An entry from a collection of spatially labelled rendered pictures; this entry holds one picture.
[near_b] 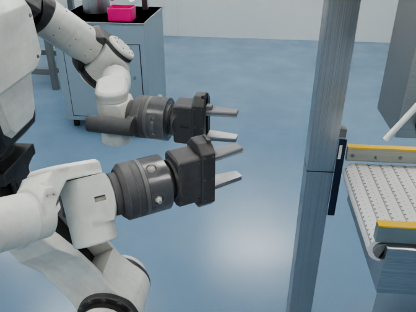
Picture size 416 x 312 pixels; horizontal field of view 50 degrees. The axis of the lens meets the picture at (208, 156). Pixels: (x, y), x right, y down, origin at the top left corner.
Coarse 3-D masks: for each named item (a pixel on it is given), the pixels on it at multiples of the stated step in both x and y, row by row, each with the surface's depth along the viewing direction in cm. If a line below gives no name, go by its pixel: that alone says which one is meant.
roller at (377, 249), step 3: (378, 243) 75; (381, 243) 75; (384, 243) 75; (375, 246) 75; (378, 246) 75; (381, 246) 75; (384, 246) 75; (375, 249) 75; (378, 249) 75; (381, 249) 75; (375, 252) 75; (378, 252) 75; (381, 252) 75; (375, 255) 76; (378, 255) 76; (381, 255) 76; (378, 258) 76; (381, 258) 76
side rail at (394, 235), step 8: (376, 224) 73; (376, 232) 72; (384, 232) 72; (392, 232) 72; (400, 232) 72; (408, 232) 72; (376, 240) 73; (384, 240) 73; (392, 240) 73; (400, 240) 72; (408, 240) 72
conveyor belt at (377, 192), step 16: (352, 176) 93; (368, 176) 92; (384, 176) 92; (400, 176) 92; (352, 192) 89; (368, 192) 87; (384, 192) 87; (400, 192) 87; (368, 208) 82; (384, 208) 82; (400, 208) 82; (368, 224) 79; (368, 240) 76
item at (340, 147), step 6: (342, 144) 96; (342, 150) 97; (342, 156) 97; (336, 162) 98; (342, 162) 98; (336, 168) 99; (336, 174) 100; (336, 180) 100; (336, 186) 101; (336, 192) 102; (330, 198) 103; (336, 198) 103; (330, 204) 104; (330, 210) 105
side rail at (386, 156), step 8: (352, 152) 96; (360, 152) 95; (368, 152) 95; (376, 152) 95; (384, 152) 95; (392, 152) 95; (400, 152) 95; (408, 152) 94; (352, 160) 97; (360, 160) 96; (368, 160) 96; (376, 160) 96; (384, 160) 96; (392, 160) 96; (400, 160) 95; (408, 160) 95
